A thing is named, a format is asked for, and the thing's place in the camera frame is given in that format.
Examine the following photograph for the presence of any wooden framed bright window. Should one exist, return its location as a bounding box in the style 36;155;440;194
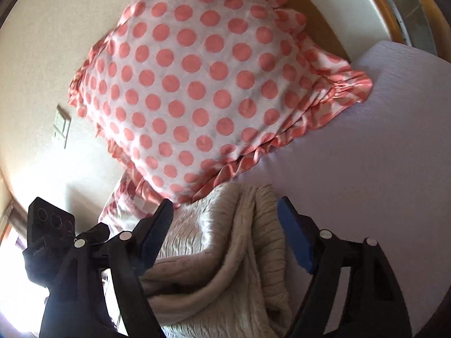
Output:
0;197;48;338

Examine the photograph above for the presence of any wooden headboard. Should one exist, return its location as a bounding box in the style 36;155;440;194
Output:
282;0;414;62

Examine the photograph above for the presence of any metal framed window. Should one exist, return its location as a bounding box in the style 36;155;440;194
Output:
373;0;443;57

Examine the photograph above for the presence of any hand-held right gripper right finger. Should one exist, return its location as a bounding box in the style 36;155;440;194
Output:
277;196;414;338

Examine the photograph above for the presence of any pink polka dot pillow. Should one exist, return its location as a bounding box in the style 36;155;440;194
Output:
67;0;374;209

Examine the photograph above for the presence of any lavender bed sheet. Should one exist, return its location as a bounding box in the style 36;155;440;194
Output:
233;40;451;338

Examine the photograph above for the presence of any white wall switch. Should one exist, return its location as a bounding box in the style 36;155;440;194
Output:
52;104;73;149

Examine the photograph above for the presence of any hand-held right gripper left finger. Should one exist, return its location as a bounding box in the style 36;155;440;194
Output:
39;198;174;338

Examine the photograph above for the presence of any beige knitted sweater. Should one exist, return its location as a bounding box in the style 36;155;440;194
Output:
140;183;294;338

